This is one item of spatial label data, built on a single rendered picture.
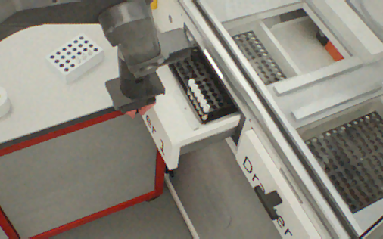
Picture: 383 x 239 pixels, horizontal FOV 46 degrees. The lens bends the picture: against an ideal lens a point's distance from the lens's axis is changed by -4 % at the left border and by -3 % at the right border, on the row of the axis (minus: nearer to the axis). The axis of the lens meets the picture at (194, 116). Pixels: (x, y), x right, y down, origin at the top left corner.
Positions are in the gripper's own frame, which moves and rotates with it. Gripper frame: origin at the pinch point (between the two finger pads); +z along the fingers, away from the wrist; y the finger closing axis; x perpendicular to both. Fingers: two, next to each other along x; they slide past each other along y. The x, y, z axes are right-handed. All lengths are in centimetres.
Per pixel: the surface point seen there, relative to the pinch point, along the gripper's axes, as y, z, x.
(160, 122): 2.9, -2.4, -5.6
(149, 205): 8, 90, 14
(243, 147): 17.3, 1.5, -15.1
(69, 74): -9.0, 10.4, 23.2
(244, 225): 19.7, 32.2, -22.6
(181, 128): 8.9, 6.2, -3.6
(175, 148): 3.6, -1.4, -11.5
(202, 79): 16.5, 0.1, 2.8
